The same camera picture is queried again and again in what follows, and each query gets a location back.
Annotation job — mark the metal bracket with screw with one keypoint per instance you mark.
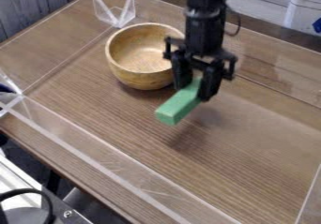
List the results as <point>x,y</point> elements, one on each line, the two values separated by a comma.
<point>64,215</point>

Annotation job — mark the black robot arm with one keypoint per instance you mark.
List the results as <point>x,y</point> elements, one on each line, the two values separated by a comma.
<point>206,5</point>

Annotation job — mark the clear acrylic corner bracket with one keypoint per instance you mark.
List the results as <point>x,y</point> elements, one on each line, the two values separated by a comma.
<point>116,16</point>

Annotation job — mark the clear acrylic table fence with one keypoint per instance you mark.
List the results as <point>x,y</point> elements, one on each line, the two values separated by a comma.
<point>235,163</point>

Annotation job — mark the green rectangular block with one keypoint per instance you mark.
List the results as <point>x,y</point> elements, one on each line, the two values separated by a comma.
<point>179,105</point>

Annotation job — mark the white bucket in background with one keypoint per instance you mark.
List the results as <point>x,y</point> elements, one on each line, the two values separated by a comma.
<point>304,16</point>

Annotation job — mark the brown wooden bowl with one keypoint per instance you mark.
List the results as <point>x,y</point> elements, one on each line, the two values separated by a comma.
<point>134,52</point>

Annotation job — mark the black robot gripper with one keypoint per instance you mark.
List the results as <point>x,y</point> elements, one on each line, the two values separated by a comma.
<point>199,50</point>

